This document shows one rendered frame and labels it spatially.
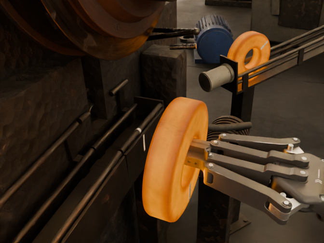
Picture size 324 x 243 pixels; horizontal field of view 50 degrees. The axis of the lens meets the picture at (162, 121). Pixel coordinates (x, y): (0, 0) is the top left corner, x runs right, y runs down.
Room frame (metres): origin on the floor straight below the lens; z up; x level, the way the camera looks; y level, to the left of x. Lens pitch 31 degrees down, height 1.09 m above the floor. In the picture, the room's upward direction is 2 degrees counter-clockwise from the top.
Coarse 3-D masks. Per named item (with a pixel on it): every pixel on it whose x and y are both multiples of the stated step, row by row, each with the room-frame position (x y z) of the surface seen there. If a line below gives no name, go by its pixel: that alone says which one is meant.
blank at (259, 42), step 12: (240, 36) 0.99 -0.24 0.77; (252, 36) 0.98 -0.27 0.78; (264, 36) 1.00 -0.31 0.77; (240, 48) 0.96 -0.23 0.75; (252, 48) 0.98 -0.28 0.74; (264, 48) 1.01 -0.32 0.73; (240, 60) 0.96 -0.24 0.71; (252, 60) 1.02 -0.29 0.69; (264, 60) 1.01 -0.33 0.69; (240, 72) 0.96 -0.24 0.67; (252, 72) 0.99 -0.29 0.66
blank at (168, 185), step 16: (176, 112) 0.33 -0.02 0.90; (192, 112) 0.33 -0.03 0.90; (160, 128) 0.31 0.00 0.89; (176, 128) 0.31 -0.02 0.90; (192, 128) 0.33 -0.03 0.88; (160, 144) 0.30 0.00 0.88; (176, 144) 0.29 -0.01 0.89; (160, 160) 0.29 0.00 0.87; (176, 160) 0.29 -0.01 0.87; (144, 176) 0.28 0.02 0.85; (160, 176) 0.28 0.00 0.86; (176, 176) 0.29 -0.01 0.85; (192, 176) 0.35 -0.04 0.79; (144, 192) 0.28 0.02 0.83; (160, 192) 0.27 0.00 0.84; (176, 192) 0.29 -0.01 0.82; (192, 192) 0.36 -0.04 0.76; (144, 208) 0.29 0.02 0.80; (160, 208) 0.27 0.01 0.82; (176, 208) 0.30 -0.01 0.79
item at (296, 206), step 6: (282, 192) 0.26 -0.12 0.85; (294, 198) 0.26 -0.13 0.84; (270, 204) 0.25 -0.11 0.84; (294, 204) 0.25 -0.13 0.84; (300, 204) 0.25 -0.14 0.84; (306, 204) 0.25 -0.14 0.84; (270, 210) 0.25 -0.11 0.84; (276, 210) 0.24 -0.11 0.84; (294, 210) 0.24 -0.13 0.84; (282, 216) 0.24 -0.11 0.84; (288, 216) 0.24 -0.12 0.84
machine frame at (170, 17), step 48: (0, 48) 0.52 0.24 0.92; (144, 48) 0.85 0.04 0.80; (0, 96) 0.45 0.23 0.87; (48, 96) 0.51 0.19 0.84; (96, 96) 0.67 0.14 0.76; (0, 144) 0.41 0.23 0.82; (48, 144) 0.49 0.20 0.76; (0, 192) 0.38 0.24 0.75; (48, 192) 0.46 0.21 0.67; (0, 240) 0.36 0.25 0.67
